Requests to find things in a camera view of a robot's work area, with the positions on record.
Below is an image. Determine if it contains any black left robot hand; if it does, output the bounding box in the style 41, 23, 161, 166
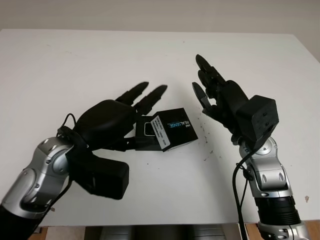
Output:
74, 81, 169, 153

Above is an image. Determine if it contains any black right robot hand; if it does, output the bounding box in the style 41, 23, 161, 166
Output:
191, 53, 251, 144

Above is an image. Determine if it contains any black RealSense box lid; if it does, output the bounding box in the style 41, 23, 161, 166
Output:
151, 107, 200, 153

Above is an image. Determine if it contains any dark grey robot torso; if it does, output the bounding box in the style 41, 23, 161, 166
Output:
84, 219, 241, 240

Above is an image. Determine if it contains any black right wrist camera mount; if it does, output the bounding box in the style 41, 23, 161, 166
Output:
236, 94, 280, 146

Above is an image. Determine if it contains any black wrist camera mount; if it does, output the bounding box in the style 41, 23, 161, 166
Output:
66, 139, 130, 201
236, 94, 280, 146

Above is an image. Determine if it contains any black camera box base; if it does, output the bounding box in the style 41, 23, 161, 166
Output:
134, 115, 163, 152

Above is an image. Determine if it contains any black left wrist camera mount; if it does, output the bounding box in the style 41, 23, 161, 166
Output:
66, 139, 130, 201

